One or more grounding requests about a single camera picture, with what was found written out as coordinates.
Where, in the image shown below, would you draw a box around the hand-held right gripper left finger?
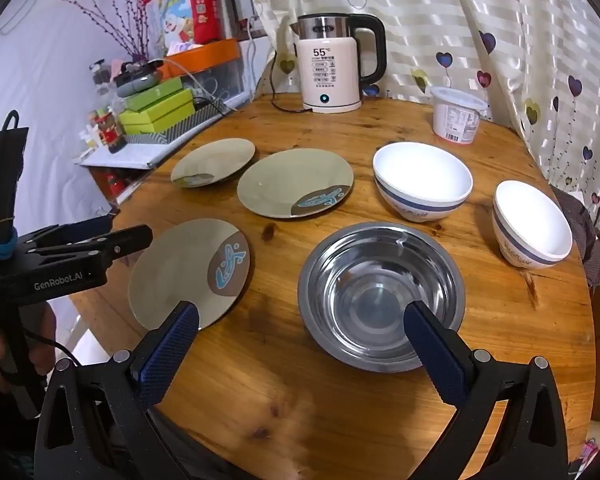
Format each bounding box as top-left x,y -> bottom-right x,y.
35,300 -> 201,480

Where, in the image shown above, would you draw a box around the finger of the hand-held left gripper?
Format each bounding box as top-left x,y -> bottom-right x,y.
27,225 -> 154,273
19,215 -> 117,252

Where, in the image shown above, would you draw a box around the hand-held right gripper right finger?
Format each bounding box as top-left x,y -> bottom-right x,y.
403,301 -> 571,480

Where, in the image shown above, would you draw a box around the beige plate with blue pattern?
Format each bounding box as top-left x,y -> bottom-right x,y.
128,218 -> 253,332
237,148 -> 355,220
170,138 -> 257,189

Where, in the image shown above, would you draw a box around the stainless steel bowl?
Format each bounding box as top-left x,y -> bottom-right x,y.
298,222 -> 466,374

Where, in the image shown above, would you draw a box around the small white blue-banded bowl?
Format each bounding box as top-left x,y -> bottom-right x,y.
492,180 -> 574,269

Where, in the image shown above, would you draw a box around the large white blue-banded bowl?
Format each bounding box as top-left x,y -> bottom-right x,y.
372,142 -> 474,223

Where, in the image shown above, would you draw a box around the person's left hand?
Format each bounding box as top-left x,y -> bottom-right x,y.
0,305 -> 57,391

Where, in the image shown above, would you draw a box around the white shelf board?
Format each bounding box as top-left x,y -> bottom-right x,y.
77,110 -> 226,171

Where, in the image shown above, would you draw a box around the small red figurine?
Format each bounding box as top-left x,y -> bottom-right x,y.
92,110 -> 128,154

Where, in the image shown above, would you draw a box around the black-and-white striped box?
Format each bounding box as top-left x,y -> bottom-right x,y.
125,102 -> 228,146

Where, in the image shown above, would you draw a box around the lime green box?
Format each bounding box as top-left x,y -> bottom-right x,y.
119,89 -> 196,125
122,105 -> 197,137

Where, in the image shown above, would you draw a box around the dark green box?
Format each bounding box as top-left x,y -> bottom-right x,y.
124,77 -> 183,111

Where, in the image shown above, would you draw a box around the small dark bottle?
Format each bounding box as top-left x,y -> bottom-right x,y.
88,57 -> 123,97

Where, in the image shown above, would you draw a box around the grey oval device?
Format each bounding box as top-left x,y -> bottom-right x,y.
114,59 -> 166,98

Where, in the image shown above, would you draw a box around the colourful patterned cloth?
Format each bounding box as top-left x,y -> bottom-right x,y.
579,437 -> 600,467

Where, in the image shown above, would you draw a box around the brown patterned cloth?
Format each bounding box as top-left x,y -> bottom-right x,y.
550,185 -> 600,291

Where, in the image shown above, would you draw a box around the orange-lidded clear storage box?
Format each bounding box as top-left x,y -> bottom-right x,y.
162,38 -> 244,111

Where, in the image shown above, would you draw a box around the purple flower branches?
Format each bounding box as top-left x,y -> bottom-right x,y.
57,0 -> 153,61

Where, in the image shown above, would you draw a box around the white plastic tub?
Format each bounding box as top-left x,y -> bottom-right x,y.
430,86 -> 488,145

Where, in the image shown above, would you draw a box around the red cartoon gift box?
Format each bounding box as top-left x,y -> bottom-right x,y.
145,0 -> 227,58

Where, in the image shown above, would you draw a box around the cream electric kettle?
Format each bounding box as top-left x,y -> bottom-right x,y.
289,12 -> 387,114

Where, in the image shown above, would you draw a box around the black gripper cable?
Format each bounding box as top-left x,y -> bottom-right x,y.
24,332 -> 82,368

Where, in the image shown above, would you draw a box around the black kettle power cord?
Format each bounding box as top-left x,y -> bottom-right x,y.
269,50 -> 315,114

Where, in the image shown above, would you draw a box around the white wall cable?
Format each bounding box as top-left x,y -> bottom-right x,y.
0,0 -> 37,37

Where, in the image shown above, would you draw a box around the white charging cable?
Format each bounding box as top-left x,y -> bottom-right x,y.
165,10 -> 261,111

